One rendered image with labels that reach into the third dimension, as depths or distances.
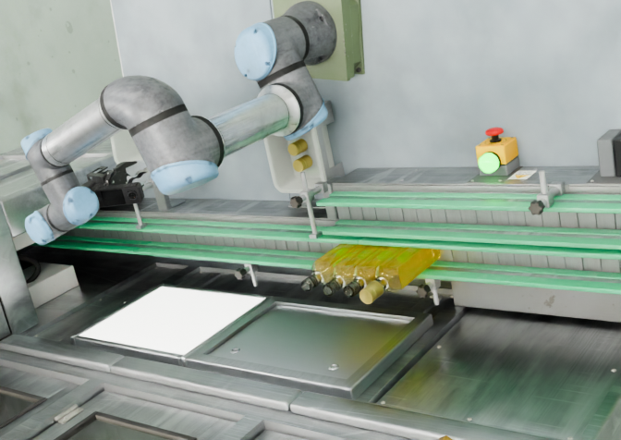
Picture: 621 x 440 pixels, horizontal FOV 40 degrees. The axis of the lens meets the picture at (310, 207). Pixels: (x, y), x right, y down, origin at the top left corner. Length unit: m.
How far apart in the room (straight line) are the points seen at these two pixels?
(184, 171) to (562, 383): 0.82
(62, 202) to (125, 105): 0.38
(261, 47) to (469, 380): 0.83
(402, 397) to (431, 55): 0.78
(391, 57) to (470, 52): 0.21
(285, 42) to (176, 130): 0.44
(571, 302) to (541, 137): 0.37
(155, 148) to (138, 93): 0.10
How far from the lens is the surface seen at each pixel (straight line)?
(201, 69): 2.44
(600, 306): 1.89
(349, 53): 2.04
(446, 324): 1.96
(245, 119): 1.71
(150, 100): 1.56
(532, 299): 1.94
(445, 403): 1.69
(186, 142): 1.56
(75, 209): 1.86
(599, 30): 1.84
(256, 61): 1.89
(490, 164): 1.88
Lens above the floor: 2.47
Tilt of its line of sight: 48 degrees down
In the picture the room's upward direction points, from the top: 121 degrees counter-clockwise
